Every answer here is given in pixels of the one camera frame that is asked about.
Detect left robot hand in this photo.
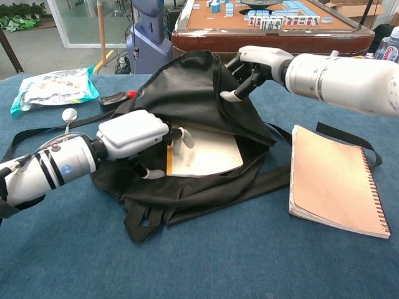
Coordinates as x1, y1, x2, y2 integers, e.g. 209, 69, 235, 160
92, 109, 195, 181

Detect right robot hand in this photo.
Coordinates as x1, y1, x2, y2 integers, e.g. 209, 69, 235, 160
219, 45, 294, 103

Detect black fabric backpack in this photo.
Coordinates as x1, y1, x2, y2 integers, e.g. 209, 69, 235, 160
0, 49, 383, 244

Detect white book with orange spine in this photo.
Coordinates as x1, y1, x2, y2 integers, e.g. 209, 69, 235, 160
166, 125, 245, 179

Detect purple robot base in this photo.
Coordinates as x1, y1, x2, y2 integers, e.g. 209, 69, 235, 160
126, 0, 175, 75

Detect teal and white snack bag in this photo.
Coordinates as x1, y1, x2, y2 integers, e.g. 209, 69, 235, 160
9, 65, 100, 118

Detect green plastic bag pile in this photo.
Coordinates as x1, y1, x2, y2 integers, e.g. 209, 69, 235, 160
0, 16, 43, 33

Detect black and red small device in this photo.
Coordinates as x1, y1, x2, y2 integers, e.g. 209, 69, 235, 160
98, 90, 138, 113

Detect brown mahjong table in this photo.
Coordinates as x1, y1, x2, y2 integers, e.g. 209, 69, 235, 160
171, 0, 376, 75

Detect metal spoon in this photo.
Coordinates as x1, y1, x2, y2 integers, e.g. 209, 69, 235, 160
61, 107, 79, 135

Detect wooden pole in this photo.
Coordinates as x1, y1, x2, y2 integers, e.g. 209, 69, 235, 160
97, 0, 108, 67

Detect clear plastic water bottle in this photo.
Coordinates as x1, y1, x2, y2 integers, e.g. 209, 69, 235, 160
373, 26, 399, 65

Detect spiral-bound notebook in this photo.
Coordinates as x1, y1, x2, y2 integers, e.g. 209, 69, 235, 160
288, 124, 392, 240

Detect dark slanted pole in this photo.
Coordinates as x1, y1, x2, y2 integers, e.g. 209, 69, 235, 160
0, 27, 25, 75

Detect green potted plants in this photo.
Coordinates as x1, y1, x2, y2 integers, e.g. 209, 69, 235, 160
0, 2, 47, 19

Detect long mahjong tile wall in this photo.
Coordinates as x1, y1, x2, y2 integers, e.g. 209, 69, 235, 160
282, 0, 310, 16

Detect floor cables bundle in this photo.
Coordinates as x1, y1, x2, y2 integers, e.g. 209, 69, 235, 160
113, 49, 131, 75

